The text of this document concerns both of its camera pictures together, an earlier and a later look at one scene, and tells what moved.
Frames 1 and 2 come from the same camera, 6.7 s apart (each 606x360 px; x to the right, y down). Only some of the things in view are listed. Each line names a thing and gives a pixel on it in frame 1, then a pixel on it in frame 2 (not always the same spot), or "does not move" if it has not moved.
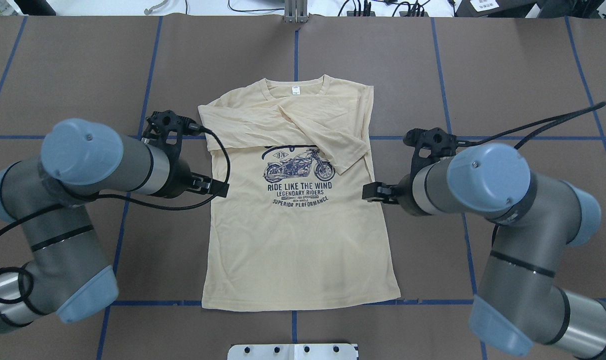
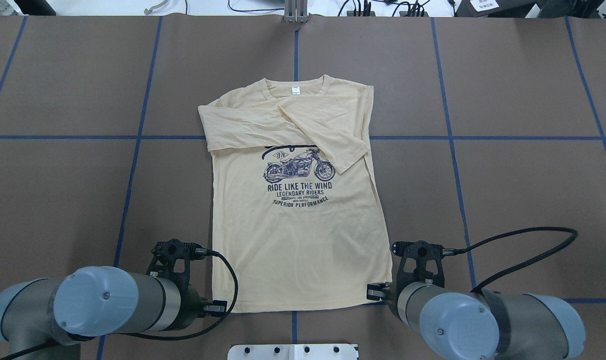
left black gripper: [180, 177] -> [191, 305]
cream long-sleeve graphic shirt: [295, 233] does not move
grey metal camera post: [296, 11] does not move
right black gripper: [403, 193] -> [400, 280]
